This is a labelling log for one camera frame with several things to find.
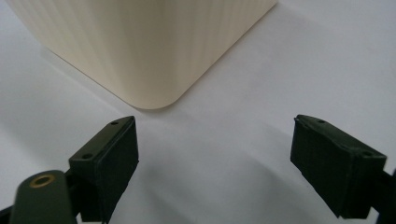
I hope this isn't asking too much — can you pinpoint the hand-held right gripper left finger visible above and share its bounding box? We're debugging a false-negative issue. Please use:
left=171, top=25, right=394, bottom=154
left=68, top=115, right=140, bottom=224

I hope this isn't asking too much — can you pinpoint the cream ribbed square container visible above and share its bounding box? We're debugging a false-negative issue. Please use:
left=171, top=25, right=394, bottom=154
left=5, top=0, right=278, bottom=110

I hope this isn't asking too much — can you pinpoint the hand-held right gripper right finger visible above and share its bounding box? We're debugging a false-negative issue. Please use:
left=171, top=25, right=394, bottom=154
left=290, top=114, right=388, bottom=220

